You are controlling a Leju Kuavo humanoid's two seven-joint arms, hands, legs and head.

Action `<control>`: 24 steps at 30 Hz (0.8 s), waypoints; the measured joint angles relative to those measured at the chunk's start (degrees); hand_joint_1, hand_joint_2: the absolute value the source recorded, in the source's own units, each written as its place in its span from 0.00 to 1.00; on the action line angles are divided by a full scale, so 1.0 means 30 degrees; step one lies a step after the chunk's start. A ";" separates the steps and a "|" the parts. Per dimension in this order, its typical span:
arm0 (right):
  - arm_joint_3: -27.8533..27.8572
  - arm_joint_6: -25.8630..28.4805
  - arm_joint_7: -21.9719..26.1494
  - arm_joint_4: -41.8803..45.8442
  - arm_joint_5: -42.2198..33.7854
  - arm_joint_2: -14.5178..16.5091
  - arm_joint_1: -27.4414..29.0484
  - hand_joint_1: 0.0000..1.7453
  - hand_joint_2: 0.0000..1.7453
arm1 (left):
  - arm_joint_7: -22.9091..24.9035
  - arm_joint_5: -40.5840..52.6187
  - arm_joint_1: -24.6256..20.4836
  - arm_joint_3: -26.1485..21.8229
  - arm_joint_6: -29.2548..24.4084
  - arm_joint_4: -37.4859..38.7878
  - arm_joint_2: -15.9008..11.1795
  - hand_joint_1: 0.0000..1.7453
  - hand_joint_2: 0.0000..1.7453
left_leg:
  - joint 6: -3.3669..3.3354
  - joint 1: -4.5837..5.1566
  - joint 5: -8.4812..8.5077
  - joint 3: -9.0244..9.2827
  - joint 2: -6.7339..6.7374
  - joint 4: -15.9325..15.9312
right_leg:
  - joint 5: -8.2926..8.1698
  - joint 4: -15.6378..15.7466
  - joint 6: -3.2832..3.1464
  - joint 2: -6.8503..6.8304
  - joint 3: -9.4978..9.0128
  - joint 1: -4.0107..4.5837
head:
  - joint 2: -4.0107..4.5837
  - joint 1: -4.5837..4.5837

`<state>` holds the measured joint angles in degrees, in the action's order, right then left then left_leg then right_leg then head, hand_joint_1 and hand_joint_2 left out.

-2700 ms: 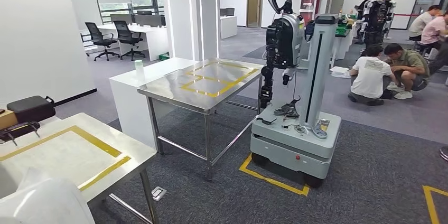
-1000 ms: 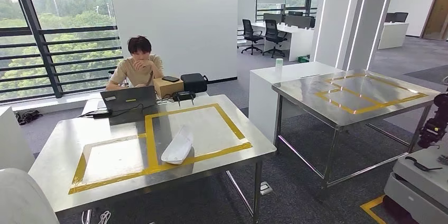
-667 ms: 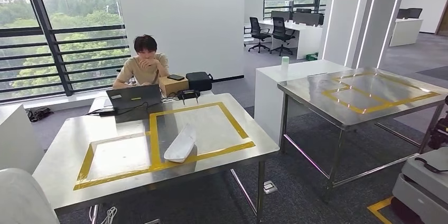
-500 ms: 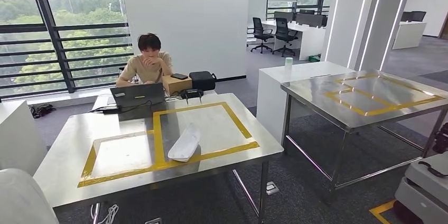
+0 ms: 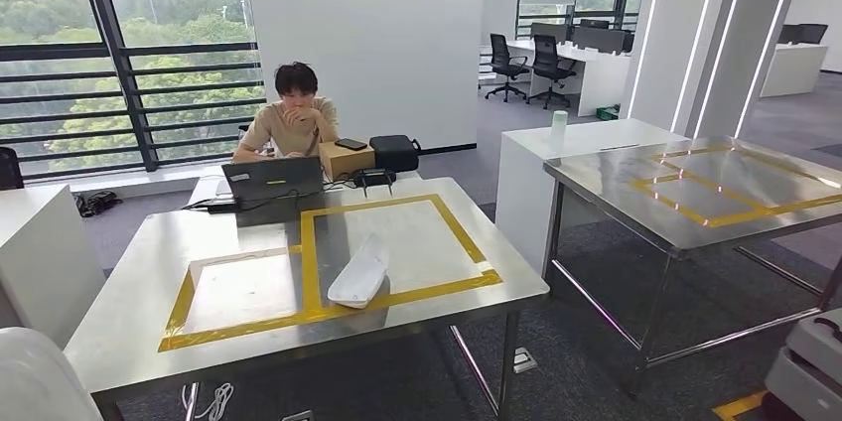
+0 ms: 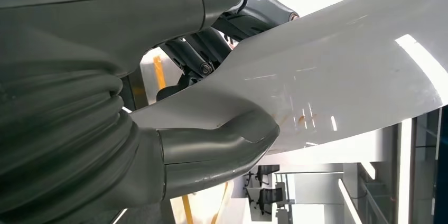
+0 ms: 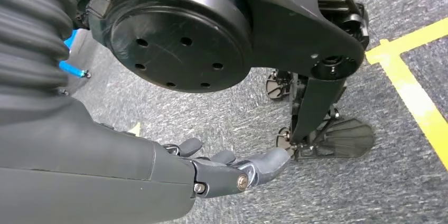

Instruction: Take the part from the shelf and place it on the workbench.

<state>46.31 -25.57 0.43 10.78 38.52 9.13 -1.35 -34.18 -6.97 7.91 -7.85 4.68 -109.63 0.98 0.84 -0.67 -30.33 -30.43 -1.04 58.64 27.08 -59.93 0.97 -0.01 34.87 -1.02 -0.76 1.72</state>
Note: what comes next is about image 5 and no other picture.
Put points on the white curved car part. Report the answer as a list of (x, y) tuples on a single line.
[(358, 276), (33, 378)]

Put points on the steel workbench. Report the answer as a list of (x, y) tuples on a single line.
[(131, 286), (592, 188)]

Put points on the black carry case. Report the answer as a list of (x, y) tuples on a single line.
[(393, 153)]

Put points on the black remote controller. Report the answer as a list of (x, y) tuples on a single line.
[(373, 176)]

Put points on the cardboard box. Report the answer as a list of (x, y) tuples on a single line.
[(345, 161)]

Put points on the black smartphone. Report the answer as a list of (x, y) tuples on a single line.
[(350, 144)]

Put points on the person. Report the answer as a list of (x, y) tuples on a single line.
[(289, 122)]

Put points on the grey laptop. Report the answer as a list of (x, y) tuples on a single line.
[(273, 178)]

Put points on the pale green cup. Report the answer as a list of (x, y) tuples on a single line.
[(558, 125)]

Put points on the black office chair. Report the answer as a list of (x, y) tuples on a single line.
[(8, 168), (546, 59), (505, 56)]

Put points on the small green crate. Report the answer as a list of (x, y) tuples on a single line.
[(607, 113)]

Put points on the steel floor socket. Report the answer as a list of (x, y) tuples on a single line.
[(297, 416), (525, 360)]

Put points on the long white desk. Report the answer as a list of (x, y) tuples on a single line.
[(605, 76)]

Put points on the black window railing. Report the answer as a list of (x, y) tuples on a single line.
[(122, 76)]

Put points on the black bags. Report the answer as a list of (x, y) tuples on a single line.
[(95, 202)]

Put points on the dark computer monitors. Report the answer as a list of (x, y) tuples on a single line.
[(806, 33)]

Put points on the grey wheeled humanoid robot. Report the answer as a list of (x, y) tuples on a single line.
[(809, 372)]

